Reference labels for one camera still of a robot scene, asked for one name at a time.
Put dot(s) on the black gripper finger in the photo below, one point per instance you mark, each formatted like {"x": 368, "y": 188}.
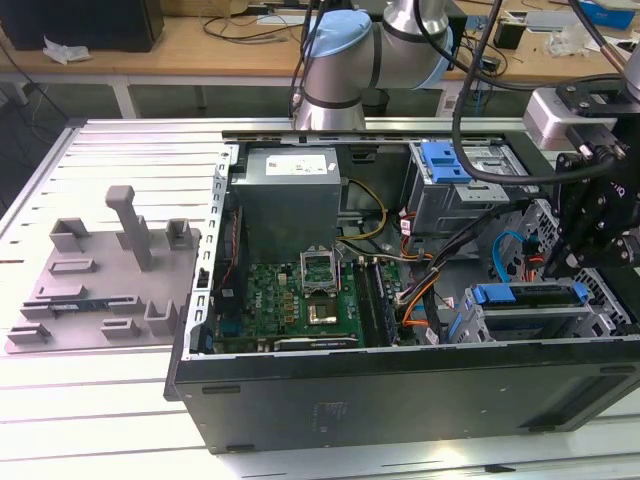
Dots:
{"x": 595, "y": 250}
{"x": 560, "y": 200}

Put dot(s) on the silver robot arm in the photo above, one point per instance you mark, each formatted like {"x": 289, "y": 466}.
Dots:
{"x": 340, "y": 75}

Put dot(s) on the silver disk bay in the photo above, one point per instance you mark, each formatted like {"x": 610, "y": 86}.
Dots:
{"x": 530, "y": 312}

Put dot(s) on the blue drive latch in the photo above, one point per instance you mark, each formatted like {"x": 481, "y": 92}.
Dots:
{"x": 442, "y": 167}

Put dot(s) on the silver drive cage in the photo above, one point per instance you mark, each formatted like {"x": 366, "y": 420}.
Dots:
{"x": 435, "y": 210}

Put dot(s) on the clear plastic bags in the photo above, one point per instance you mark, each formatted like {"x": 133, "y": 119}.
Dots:
{"x": 570, "y": 42}

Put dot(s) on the small black cube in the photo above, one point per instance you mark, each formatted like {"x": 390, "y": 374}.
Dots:
{"x": 510, "y": 36}

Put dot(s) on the blue cardboard box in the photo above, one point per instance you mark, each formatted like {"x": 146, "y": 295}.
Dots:
{"x": 615, "y": 12}

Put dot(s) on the RAM stick with black chips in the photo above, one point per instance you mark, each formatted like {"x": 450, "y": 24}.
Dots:
{"x": 385, "y": 300}

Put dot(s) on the black waste bin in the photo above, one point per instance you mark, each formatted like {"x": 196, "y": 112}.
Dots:
{"x": 375, "y": 102}

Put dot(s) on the black RAM slot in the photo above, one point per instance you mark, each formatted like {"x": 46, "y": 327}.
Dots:
{"x": 373, "y": 300}
{"x": 364, "y": 300}

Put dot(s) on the CPU socket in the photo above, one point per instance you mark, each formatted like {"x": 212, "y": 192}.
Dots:
{"x": 322, "y": 312}

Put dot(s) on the silver power supply unit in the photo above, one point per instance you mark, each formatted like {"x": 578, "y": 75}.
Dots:
{"x": 285, "y": 210}

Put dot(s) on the black graphics card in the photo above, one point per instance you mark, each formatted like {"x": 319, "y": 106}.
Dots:
{"x": 315, "y": 344}

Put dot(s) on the black PC case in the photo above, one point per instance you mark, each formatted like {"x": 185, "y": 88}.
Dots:
{"x": 350, "y": 400}

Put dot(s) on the green motherboard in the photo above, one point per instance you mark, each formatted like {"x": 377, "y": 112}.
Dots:
{"x": 270, "y": 310}

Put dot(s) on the black case fan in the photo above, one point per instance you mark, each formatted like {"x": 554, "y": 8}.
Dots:
{"x": 232, "y": 250}

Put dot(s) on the grey parts rack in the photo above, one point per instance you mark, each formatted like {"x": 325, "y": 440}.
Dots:
{"x": 100, "y": 320}

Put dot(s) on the RAM stick with blue board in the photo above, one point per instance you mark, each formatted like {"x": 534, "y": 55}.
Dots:
{"x": 80, "y": 305}

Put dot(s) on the large black box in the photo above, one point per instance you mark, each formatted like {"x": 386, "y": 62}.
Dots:
{"x": 75, "y": 25}

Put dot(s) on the white crumpled wrapper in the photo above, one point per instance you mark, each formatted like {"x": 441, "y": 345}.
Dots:
{"x": 65, "y": 52}

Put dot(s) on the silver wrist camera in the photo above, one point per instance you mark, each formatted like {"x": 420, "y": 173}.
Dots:
{"x": 545, "y": 120}

